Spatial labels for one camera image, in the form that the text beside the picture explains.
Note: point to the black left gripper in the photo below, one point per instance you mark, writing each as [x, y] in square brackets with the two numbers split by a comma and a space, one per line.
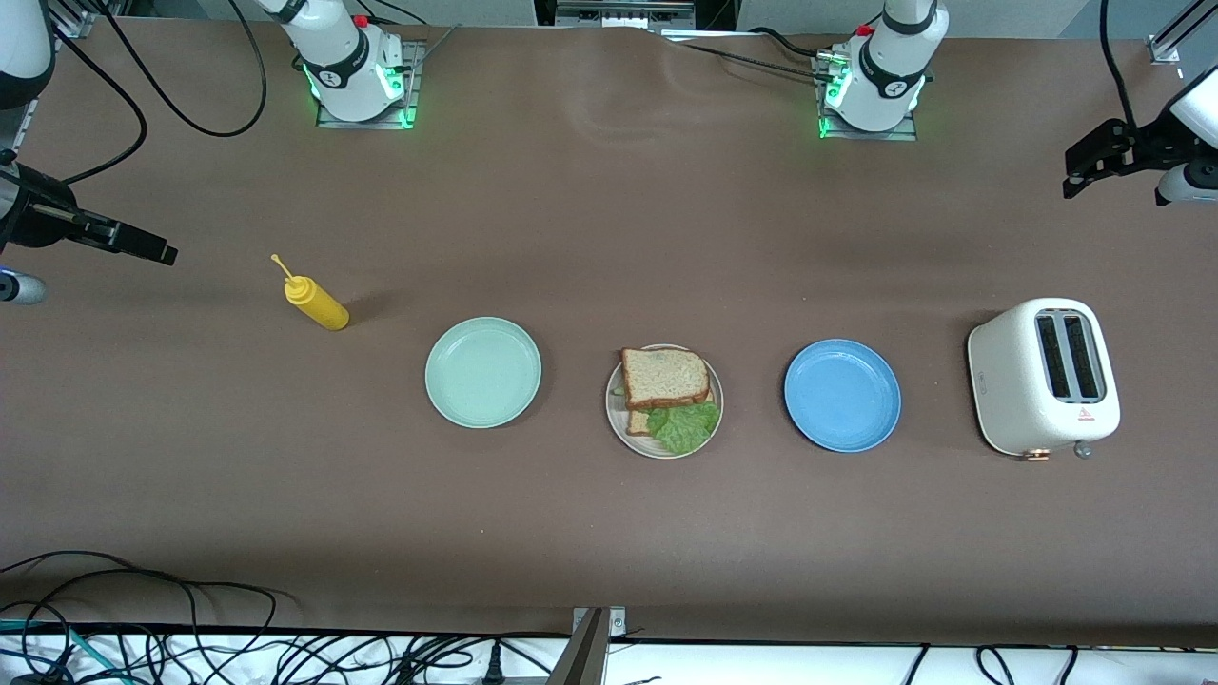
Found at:
[1145, 143]

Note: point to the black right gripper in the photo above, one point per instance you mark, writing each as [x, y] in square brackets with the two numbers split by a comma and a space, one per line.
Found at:
[40, 217]

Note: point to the yellow squeeze bottle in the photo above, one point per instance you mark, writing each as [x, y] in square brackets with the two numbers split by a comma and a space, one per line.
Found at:
[324, 306]

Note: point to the dark crust bread slice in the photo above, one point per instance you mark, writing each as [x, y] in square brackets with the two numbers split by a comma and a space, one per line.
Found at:
[666, 376]

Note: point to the green lettuce leaf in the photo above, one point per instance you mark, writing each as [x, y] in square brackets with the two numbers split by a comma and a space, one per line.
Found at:
[685, 428]

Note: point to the beige plate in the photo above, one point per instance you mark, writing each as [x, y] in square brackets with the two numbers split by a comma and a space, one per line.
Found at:
[618, 419]

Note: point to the light wheat bread slice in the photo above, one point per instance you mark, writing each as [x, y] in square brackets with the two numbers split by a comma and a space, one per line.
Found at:
[638, 421]

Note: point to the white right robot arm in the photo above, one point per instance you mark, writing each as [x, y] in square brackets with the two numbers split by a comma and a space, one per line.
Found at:
[357, 95]

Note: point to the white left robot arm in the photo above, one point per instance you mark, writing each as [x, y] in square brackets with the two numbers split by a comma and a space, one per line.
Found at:
[885, 105]

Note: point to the blue plate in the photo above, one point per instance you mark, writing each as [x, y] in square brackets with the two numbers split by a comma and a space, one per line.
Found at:
[842, 395]

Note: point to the mint green plate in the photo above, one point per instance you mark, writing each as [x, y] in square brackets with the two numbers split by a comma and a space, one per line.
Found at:
[483, 373]

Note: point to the cream white toaster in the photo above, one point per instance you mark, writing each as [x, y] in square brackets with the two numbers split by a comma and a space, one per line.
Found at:
[1009, 381]

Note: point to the brown table cover sheet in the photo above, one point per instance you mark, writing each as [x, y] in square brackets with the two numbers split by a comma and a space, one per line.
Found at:
[609, 238]

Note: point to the black power plug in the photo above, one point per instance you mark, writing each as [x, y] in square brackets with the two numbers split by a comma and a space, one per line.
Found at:
[494, 664]

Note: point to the silver aluminium frame strut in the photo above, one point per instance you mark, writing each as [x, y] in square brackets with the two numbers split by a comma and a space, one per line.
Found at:
[81, 17]
[1175, 43]

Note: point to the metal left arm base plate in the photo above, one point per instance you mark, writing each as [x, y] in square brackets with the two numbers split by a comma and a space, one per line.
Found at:
[904, 135]

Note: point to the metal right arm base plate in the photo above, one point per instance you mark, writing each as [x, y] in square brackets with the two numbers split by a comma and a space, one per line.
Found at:
[412, 90]

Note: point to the grey metal frame piece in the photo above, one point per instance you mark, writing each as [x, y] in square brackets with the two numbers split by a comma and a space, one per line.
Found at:
[623, 14]

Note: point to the grey aluminium camera post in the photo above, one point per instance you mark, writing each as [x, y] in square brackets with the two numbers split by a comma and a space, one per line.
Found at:
[582, 656]

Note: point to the silver post foot bracket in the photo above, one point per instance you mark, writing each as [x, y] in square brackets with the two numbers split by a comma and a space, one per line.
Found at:
[617, 623]

